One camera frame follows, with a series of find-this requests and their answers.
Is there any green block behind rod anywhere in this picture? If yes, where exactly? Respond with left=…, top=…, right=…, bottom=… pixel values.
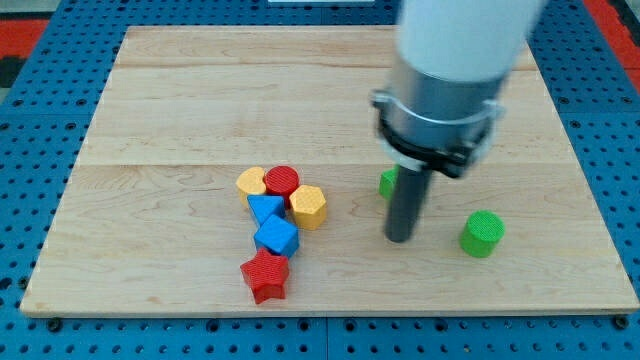
left=378, top=166, right=399, bottom=200

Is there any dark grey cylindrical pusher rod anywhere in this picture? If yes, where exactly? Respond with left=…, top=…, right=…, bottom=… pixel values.
left=384, top=167, right=433, bottom=243

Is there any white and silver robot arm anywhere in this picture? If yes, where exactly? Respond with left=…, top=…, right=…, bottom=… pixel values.
left=372, top=0, right=545, bottom=178

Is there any red circle block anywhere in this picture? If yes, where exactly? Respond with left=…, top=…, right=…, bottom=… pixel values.
left=264, top=165, right=300, bottom=209

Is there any yellow hexagon block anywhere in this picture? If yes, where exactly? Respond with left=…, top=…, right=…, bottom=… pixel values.
left=289, top=185, right=327, bottom=230

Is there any red star block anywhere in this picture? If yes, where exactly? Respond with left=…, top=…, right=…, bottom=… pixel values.
left=240, top=247, right=289, bottom=304

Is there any green cylinder block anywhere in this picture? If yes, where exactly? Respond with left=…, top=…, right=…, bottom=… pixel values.
left=459, top=210, right=505, bottom=258

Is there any yellow heart block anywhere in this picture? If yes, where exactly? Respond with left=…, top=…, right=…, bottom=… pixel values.
left=235, top=167, right=267, bottom=208

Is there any blue triangle block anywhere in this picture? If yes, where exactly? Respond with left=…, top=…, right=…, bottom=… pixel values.
left=247, top=195, right=286, bottom=227

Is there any blue cube block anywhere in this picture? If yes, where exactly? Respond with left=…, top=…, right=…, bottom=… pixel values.
left=253, top=215, right=299, bottom=258

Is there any wooden board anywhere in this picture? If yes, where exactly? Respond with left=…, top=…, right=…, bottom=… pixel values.
left=21, top=26, right=639, bottom=318

